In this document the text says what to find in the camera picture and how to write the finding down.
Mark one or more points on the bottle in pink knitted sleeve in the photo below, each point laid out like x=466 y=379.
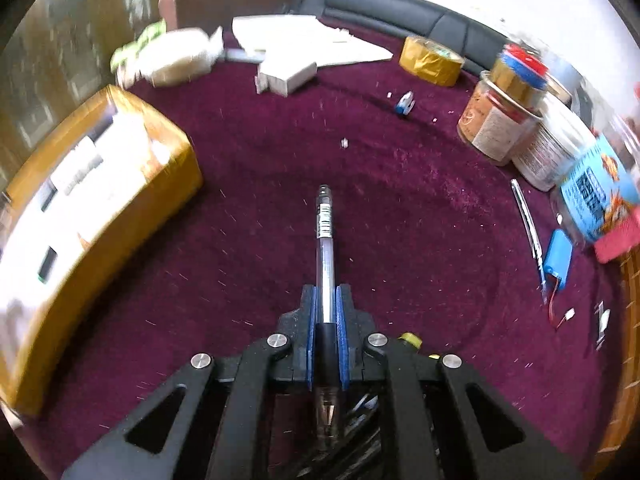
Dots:
x=620 y=237

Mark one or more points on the yellow tape roll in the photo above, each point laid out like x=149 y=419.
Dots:
x=432 y=60

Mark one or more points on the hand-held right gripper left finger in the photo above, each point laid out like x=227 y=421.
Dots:
x=313 y=340

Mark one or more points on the green cloth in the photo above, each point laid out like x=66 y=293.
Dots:
x=135 y=45

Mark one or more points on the grey tape roll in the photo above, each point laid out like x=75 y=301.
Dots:
x=565 y=85

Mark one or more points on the small white cardboard box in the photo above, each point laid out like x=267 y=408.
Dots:
x=285 y=77

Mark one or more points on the clear jar blue label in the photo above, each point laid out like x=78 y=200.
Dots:
x=595 y=190

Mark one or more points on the white wrapped round bundle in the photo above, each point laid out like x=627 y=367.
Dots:
x=175 y=57

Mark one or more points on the yellow box with white lining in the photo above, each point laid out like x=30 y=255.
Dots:
x=125 y=240

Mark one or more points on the black leather sofa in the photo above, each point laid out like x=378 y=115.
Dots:
x=390 y=10

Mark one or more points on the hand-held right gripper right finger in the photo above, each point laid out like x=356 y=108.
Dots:
x=341 y=340

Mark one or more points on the gel pen with black grip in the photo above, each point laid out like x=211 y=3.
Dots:
x=326 y=260

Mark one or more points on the white plastic tub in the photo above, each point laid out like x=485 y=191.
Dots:
x=550 y=150

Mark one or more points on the wooden glass-door cabinet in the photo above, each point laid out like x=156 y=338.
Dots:
x=65 y=35

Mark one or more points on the glass jar orange label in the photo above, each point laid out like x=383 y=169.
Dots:
x=492 y=125

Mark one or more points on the green-capped black marker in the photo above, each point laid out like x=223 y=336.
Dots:
x=47 y=262

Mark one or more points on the silver pen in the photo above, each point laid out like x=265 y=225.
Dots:
x=527 y=230

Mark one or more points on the small plain white bottle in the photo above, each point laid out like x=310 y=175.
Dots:
x=75 y=166

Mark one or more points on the white paper sheets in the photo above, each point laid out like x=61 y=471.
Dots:
x=310 y=37

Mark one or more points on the stacked coloured tape rolls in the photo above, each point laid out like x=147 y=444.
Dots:
x=517 y=72

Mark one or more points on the small blue white object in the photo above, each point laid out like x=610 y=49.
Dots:
x=405 y=103

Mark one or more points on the small black clip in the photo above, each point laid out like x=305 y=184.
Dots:
x=602 y=325

